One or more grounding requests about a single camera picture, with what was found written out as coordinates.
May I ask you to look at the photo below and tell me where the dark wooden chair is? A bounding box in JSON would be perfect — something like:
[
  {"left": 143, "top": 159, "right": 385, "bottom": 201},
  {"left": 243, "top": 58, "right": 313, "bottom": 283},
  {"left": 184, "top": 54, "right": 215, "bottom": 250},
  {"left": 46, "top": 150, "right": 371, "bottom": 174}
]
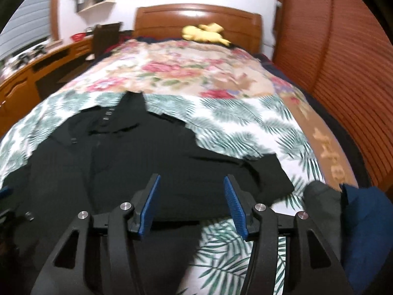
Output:
[{"left": 92, "top": 22, "right": 123, "bottom": 59}]

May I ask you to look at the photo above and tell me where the palm leaf white bedsheet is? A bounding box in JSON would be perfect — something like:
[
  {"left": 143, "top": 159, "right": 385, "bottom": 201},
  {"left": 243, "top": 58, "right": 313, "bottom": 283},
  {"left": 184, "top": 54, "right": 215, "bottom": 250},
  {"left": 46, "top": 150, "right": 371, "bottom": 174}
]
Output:
[{"left": 1, "top": 91, "right": 323, "bottom": 294}]

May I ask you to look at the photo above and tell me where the wooden desk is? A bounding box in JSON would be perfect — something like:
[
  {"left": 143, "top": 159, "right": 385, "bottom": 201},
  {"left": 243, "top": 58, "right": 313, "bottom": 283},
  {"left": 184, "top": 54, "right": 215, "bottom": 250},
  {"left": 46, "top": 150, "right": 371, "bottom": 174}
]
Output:
[{"left": 0, "top": 37, "right": 92, "bottom": 135}]

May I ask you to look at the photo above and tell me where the floral pink quilt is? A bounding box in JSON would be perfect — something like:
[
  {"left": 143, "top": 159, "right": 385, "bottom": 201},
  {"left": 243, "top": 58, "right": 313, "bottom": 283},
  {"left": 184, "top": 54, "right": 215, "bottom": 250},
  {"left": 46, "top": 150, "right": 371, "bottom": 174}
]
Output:
[{"left": 63, "top": 40, "right": 357, "bottom": 187}]

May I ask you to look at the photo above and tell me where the grey window blind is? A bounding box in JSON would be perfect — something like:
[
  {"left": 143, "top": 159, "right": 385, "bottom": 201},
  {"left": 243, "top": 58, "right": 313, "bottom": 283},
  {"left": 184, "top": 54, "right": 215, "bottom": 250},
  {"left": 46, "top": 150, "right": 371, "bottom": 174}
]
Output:
[{"left": 1, "top": 0, "right": 51, "bottom": 60}]

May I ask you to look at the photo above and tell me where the black button coat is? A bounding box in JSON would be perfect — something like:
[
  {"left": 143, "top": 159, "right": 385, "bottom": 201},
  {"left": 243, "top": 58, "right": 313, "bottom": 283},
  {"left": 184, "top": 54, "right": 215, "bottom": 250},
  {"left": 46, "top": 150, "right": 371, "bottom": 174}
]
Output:
[{"left": 1, "top": 92, "right": 294, "bottom": 294}]

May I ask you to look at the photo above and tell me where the folded grey garment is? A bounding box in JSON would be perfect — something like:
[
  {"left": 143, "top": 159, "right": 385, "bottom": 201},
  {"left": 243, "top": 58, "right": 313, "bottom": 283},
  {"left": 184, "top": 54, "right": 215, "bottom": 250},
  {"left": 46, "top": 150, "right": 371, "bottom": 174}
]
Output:
[{"left": 304, "top": 180, "right": 342, "bottom": 260}]

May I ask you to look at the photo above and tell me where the folded navy garment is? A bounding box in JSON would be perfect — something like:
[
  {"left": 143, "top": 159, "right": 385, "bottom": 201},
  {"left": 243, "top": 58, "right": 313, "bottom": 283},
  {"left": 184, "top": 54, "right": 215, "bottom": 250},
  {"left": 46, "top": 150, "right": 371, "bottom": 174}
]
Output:
[{"left": 341, "top": 184, "right": 392, "bottom": 294}]

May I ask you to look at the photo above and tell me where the red basket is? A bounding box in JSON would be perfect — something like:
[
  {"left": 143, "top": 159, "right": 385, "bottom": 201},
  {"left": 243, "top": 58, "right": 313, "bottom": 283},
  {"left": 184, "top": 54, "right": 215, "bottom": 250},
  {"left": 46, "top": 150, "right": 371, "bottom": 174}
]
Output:
[{"left": 70, "top": 32, "right": 86, "bottom": 43}]

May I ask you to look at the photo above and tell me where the wooden bed headboard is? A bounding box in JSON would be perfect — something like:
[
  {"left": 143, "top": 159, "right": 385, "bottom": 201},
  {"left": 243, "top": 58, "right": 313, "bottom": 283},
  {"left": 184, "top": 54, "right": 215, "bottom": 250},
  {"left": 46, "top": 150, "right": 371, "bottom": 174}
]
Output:
[{"left": 133, "top": 3, "right": 262, "bottom": 54}]

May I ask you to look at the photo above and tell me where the yellow plush toy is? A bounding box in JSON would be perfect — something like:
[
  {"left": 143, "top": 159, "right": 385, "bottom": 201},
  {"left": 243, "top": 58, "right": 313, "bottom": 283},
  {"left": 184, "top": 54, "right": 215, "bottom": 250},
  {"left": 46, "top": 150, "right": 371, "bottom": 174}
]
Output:
[{"left": 182, "top": 23, "right": 231, "bottom": 47}]

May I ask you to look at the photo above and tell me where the wooden louvered wardrobe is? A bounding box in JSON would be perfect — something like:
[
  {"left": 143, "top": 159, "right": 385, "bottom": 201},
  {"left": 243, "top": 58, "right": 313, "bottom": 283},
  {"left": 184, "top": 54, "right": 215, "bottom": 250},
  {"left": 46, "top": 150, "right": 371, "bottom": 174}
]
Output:
[{"left": 274, "top": 0, "right": 392, "bottom": 190}]

